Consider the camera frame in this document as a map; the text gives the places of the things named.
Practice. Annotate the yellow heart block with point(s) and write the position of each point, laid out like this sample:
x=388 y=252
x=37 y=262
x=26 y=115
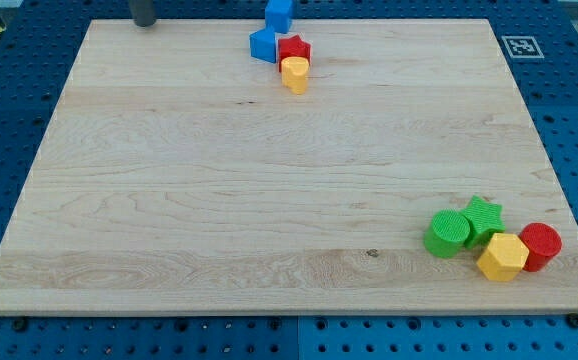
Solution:
x=294 y=74

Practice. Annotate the green cylinder block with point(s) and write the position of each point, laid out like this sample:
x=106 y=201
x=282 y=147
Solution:
x=446 y=234

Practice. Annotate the white fiducial marker tag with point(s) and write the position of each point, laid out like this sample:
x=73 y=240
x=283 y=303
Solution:
x=522 y=47

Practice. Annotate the red star block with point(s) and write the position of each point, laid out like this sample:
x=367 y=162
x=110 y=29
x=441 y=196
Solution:
x=293 y=46

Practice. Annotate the blue cube block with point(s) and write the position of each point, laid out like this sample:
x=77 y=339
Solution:
x=279 y=15

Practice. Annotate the blue pentagon block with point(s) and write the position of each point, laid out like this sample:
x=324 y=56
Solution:
x=263 y=44

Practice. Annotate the red cylinder block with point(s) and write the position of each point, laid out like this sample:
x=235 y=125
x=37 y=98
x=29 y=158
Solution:
x=543 y=243

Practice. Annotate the light wooden board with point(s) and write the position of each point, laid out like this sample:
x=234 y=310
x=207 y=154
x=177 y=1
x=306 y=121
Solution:
x=177 y=176

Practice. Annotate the green star block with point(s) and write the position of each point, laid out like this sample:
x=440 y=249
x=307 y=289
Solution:
x=484 y=219

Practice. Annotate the yellow hexagon block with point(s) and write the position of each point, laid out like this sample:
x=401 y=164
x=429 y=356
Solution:
x=503 y=258

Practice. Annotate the grey cylindrical robot arm tip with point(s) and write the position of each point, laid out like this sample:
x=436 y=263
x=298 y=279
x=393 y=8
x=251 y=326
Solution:
x=143 y=12

